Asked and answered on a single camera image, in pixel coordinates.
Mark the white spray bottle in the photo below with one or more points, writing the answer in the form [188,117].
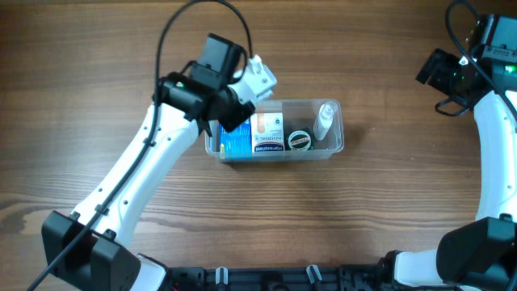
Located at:
[324,119]

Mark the blue medicine box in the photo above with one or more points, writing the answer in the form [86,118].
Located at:
[237,141]

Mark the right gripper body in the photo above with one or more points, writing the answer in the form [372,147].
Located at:
[428,71]

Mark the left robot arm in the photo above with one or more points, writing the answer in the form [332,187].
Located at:
[88,248]

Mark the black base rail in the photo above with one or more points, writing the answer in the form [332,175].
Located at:
[312,277]

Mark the clear plastic container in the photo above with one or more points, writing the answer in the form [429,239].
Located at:
[298,114]

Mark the white Hansaplast box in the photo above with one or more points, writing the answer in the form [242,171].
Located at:
[267,132]

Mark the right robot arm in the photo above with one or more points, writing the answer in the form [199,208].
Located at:
[482,254]

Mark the green Zam-Buk box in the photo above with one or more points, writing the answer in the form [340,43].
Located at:
[299,140]

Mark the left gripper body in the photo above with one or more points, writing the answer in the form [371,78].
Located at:
[236,119]

